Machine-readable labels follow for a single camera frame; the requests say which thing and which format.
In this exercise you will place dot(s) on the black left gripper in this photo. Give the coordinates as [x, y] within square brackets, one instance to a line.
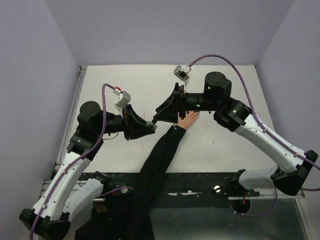
[130, 120]

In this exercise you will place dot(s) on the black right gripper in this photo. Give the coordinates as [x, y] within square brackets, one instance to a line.
[170, 114]

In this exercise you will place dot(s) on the glitter nail polish bottle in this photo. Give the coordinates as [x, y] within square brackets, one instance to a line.
[151, 125]

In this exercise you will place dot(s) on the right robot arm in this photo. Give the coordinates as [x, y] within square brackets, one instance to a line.
[293, 164]

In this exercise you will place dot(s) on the black sleeve forearm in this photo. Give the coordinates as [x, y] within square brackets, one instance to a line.
[127, 216]

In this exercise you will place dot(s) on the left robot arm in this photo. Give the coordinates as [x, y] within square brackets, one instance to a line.
[51, 217]

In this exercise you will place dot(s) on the mannequin hand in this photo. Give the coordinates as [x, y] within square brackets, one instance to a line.
[188, 121]

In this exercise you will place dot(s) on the metal sheet panel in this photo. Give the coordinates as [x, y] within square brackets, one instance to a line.
[209, 223]

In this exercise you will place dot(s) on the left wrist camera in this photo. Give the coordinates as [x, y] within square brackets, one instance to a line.
[122, 99]

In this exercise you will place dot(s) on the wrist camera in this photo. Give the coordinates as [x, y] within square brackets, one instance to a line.
[122, 99]
[183, 73]

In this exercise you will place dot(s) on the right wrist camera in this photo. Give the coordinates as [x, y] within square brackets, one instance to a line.
[183, 73]

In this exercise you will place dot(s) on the aluminium rail frame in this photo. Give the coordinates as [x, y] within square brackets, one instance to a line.
[206, 147]

